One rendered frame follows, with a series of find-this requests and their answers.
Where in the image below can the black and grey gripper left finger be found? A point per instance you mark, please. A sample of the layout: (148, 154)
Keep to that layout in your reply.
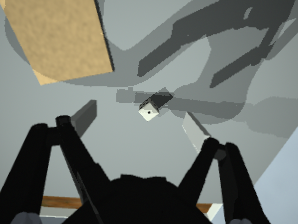
(22, 193)

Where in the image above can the tan rectangular mat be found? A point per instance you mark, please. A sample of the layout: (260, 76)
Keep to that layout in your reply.
(62, 39)

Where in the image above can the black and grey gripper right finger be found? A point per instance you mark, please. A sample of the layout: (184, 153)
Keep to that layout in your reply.
(240, 201)

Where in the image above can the white die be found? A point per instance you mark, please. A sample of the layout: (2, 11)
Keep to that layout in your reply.
(148, 109)

